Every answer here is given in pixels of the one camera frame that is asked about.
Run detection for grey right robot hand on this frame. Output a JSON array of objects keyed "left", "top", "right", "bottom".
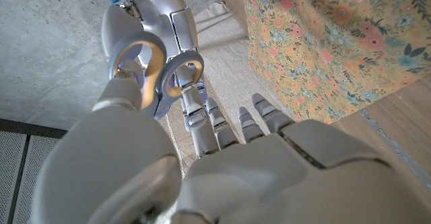
[{"left": 100, "top": 0, "right": 200, "bottom": 62}]

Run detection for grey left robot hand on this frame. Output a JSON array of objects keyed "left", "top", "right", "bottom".
[{"left": 28, "top": 65, "right": 431, "bottom": 224}]

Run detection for grey scissors with yellow grips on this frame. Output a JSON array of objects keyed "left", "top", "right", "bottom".
[{"left": 106, "top": 31, "right": 205, "bottom": 121}]

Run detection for beige striped curtain backdrop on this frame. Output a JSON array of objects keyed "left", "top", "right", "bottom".
[{"left": 158, "top": 2, "right": 297, "bottom": 178}]

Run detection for grey tape outline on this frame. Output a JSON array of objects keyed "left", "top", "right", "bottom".
[{"left": 358, "top": 109, "right": 431, "bottom": 188}]

